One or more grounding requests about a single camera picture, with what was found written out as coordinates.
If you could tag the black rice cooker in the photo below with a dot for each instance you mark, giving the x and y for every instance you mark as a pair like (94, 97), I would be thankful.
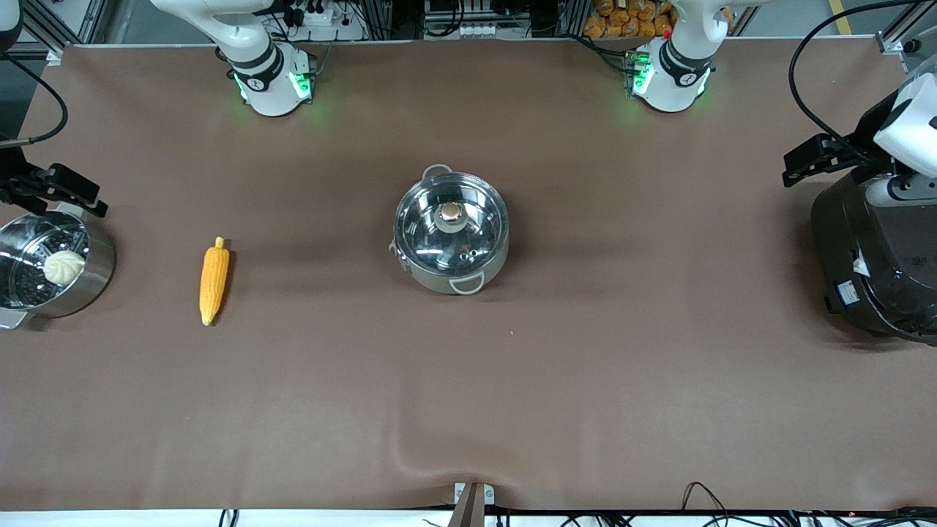
(893, 263)

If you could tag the yellow corn cob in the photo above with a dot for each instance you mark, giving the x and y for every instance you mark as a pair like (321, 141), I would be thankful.
(214, 282)

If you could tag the brown support post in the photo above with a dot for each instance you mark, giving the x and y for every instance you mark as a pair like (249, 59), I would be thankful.
(468, 512)

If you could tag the white steamed bun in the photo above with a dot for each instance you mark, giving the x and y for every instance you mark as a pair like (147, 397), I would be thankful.
(64, 267)

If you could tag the aluminium frame profile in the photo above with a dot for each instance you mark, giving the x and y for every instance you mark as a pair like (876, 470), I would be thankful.
(66, 22)
(904, 33)

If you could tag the white power strip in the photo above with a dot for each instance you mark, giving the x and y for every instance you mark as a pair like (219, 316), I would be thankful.
(313, 16)
(482, 31)

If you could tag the brown table mat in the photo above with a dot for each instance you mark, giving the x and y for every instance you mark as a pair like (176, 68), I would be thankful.
(468, 402)

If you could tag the steel steamer pot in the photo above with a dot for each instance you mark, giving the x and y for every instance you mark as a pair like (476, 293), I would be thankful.
(99, 271)

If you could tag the metal edge bracket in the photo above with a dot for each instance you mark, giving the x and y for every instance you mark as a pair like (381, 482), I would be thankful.
(489, 494)

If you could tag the bag of orange pastries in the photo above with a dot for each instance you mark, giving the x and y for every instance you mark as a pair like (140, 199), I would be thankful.
(622, 22)

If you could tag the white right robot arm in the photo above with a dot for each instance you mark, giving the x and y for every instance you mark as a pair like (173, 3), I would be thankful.
(267, 88)

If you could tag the glass pot lid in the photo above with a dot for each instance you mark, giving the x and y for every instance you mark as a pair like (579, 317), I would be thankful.
(432, 241)

